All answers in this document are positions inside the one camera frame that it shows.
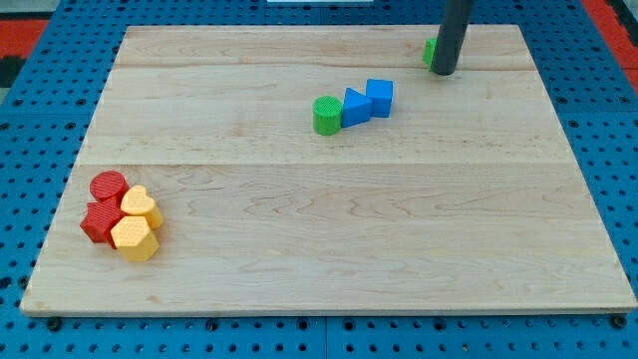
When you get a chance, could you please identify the blue cube block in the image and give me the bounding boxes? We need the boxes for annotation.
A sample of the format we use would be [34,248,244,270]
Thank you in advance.
[366,79,394,118]

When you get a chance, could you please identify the green star block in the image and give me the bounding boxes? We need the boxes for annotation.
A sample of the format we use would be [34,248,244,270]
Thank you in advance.
[422,38,438,67]

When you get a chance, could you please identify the red star block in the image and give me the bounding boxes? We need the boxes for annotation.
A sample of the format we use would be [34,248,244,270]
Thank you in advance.
[80,197,126,249]

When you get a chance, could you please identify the green cylinder block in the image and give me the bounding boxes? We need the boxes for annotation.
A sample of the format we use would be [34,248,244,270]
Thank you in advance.
[312,96,343,136]

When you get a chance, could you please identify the blue triangle block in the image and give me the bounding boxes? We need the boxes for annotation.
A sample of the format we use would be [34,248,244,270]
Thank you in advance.
[342,88,372,128]

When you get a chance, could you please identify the light wooden board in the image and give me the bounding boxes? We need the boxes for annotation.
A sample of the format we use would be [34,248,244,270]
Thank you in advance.
[21,25,637,317]

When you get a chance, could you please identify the yellow heart block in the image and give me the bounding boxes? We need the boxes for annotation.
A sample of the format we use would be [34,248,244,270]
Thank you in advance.
[121,184,163,229]

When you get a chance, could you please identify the yellow hexagon block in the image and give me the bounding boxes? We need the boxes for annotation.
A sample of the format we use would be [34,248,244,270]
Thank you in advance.
[111,215,160,262]

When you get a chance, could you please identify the red cylinder block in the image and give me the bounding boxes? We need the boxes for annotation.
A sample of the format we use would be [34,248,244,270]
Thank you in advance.
[89,171,130,202]

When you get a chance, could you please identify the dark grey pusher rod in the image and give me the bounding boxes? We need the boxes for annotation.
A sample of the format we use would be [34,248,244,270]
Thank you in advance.
[431,0,474,76]

